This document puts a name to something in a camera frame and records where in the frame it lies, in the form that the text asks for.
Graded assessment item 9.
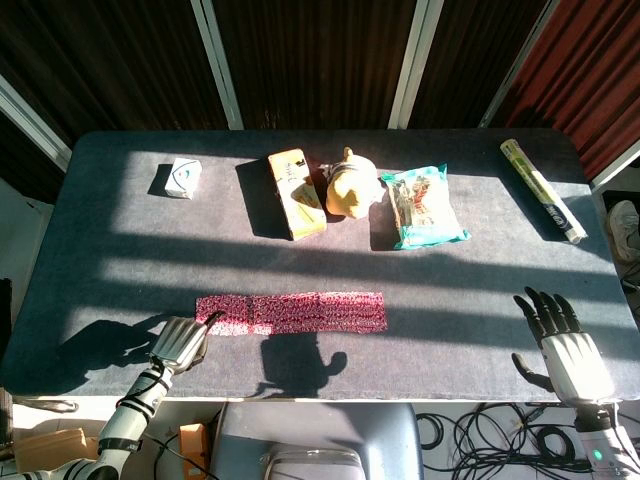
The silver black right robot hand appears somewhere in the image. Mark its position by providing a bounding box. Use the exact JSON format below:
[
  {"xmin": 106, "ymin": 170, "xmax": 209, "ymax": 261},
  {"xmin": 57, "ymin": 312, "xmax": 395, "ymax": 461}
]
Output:
[{"xmin": 510, "ymin": 285, "xmax": 617, "ymax": 403}]

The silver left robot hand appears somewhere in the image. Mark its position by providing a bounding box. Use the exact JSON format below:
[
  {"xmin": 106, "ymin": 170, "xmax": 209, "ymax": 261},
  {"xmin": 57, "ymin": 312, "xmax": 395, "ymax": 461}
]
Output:
[{"xmin": 149, "ymin": 310, "xmax": 226, "ymax": 374}]

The red patterned cloth strip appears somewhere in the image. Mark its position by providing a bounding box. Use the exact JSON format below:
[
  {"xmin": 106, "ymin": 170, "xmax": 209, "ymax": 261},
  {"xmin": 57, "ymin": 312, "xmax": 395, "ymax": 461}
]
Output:
[{"xmin": 194, "ymin": 291, "xmax": 389, "ymax": 337}]

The small orange cardboard box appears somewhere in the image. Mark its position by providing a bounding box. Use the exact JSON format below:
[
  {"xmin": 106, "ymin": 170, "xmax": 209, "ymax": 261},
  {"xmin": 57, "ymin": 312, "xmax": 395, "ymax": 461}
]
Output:
[{"xmin": 178, "ymin": 422, "xmax": 211, "ymax": 480}]

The dark blue table cloth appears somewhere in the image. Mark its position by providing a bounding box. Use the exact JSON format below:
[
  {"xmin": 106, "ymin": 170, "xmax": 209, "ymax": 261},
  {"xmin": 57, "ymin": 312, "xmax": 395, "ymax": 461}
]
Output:
[{"xmin": 0, "ymin": 128, "xmax": 640, "ymax": 404}]

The white sneaker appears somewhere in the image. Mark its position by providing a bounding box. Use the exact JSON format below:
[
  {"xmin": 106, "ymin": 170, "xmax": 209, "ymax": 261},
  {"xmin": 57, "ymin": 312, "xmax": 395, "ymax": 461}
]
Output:
[{"xmin": 606, "ymin": 199, "xmax": 640, "ymax": 266}]

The brown cardboard box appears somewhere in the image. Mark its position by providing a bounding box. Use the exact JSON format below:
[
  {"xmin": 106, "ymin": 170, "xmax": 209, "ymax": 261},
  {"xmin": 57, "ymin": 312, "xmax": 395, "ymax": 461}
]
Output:
[{"xmin": 12, "ymin": 427, "xmax": 101, "ymax": 474}]

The small white blue box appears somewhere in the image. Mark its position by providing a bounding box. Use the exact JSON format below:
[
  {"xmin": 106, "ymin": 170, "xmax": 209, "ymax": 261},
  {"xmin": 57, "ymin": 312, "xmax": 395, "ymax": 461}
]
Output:
[{"xmin": 147, "ymin": 157, "xmax": 205, "ymax": 201}]

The grey blue robot torso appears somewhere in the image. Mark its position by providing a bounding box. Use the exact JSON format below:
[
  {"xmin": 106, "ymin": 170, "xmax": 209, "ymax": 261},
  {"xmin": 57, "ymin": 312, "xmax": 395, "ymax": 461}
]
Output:
[{"xmin": 214, "ymin": 402, "xmax": 426, "ymax": 480}]

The green white wrap roll box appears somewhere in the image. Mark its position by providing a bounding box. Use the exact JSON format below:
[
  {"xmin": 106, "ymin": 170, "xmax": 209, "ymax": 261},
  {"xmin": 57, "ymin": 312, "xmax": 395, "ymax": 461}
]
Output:
[{"xmin": 499, "ymin": 138, "xmax": 589, "ymax": 245}]

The orange snack box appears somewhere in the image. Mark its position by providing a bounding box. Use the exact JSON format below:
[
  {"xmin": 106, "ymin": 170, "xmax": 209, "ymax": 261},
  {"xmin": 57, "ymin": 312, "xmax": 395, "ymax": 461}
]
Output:
[{"xmin": 267, "ymin": 147, "xmax": 329, "ymax": 242}]

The teal snack bag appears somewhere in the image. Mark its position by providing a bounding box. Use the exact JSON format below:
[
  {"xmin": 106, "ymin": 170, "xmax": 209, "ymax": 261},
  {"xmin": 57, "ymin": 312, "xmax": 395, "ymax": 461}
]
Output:
[{"xmin": 379, "ymin": 162, "xmax": 472, "ymax": 251}]

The red-brown curtain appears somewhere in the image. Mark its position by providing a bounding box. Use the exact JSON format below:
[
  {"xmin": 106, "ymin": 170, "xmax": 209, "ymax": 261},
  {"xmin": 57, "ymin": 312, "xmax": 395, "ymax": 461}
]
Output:
[{"xmin": 504, "ymin": 0, "xmax": 640, "ymax": 181}]

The black cable tangle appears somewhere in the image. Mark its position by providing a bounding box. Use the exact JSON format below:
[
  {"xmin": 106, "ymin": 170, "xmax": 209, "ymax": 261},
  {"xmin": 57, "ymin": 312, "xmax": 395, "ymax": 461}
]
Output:
[{"xmin": 416, "ymin": 399, "xmax": 594, "ymax": 475}]

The white window frame post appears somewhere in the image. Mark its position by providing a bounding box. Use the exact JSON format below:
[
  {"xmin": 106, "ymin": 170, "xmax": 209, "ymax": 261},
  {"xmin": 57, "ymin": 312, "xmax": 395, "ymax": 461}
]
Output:
[
  {"xmin": 0, "ymin": 74, "xmax": 74, "ymax": 171},
  {"xmin": 387, "ymin": 0, "xmax": 444, "ymax": 130},
  {"xmin": 477, "ymin": 0, "xmax": 559, "ymax": 129},
  {"xmin": 189, "ymin": 0, "xmax": 245, "ymax": 130}
]

